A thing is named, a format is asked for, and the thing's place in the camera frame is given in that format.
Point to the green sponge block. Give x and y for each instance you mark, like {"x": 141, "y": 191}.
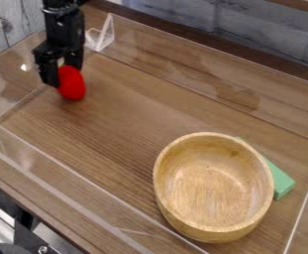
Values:
{"x": 279, "y": 181}

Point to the round wooden bowl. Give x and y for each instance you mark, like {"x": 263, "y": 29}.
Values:
{"x": 213, "y": 186}

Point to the red felt fruit green leaf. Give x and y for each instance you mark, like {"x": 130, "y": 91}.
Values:
{"x": 71, "y": 88}

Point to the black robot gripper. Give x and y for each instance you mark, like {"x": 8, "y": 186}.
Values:
{"x": 64, "y": 39}

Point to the black table clamp bracket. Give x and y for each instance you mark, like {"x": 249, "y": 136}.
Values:
{"x": 30, "y": 241}

